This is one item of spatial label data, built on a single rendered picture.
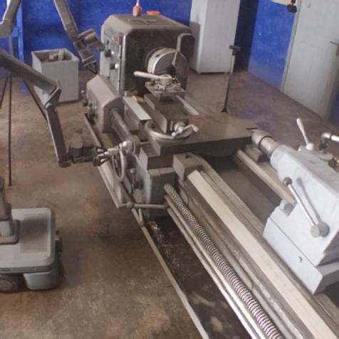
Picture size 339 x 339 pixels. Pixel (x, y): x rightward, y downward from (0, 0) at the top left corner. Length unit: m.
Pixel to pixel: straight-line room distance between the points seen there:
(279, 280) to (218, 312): 0.49
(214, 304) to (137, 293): 0.66
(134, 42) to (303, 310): 1.93
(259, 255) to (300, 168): 0.36
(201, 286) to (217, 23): 4.80
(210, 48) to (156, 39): 3.56
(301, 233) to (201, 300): 0.65
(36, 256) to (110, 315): 0.54
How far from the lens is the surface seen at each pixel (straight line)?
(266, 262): 1.42
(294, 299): 1.34
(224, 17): 6.12
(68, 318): 2.21
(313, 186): 1.35
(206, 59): 6.13
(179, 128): 1.82
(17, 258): 2.20
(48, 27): 5.77
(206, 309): 1.77
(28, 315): 2.26
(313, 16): 5.59
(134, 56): 2.57
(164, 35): 2.61
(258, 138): 1.63
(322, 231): 1.29
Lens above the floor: 1.80
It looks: 33 degrees down
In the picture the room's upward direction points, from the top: 6 degrees clockwise
